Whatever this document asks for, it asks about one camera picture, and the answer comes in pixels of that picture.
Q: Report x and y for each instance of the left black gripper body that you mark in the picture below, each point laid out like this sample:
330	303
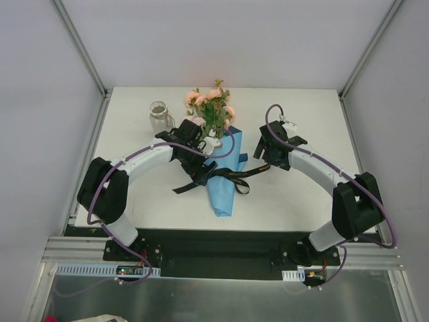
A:
200	171

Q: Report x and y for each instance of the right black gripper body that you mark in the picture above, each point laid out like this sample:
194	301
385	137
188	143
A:
263	146

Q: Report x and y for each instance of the blue wrapping paper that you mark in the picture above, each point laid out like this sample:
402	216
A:
221	191

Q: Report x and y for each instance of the pink flower stem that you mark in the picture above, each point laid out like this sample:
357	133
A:
211	110

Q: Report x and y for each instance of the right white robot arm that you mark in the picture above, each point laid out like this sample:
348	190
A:
355	197

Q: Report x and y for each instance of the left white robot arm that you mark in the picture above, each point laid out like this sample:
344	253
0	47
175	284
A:
103	192

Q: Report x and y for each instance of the white ribbed vase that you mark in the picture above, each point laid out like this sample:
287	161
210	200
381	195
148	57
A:
160	118

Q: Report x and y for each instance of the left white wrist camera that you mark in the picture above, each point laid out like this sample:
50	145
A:
209	144

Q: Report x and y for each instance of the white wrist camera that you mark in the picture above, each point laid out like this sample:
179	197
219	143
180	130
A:
288	125
209	144

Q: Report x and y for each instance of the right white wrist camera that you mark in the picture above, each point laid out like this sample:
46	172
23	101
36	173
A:
288	125

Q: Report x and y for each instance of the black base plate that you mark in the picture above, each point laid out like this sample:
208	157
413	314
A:
241	255

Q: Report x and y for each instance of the right white cable duct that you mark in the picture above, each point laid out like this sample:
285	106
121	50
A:
293	275

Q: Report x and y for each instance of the white cable duct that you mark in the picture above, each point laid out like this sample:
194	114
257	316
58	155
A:
293	275
107	270

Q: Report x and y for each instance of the left white cable duct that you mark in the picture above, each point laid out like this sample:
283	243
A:
107	270

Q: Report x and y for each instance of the aluminium front rail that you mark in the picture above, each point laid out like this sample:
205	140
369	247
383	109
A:
360	256

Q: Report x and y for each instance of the left aluminium frame post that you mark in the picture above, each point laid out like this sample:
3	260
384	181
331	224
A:
73	34

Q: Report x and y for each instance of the aluminium frame post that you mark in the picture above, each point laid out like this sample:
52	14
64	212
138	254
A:
73	34
380	31

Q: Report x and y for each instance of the right aluminium frame post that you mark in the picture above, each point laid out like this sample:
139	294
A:
380	31

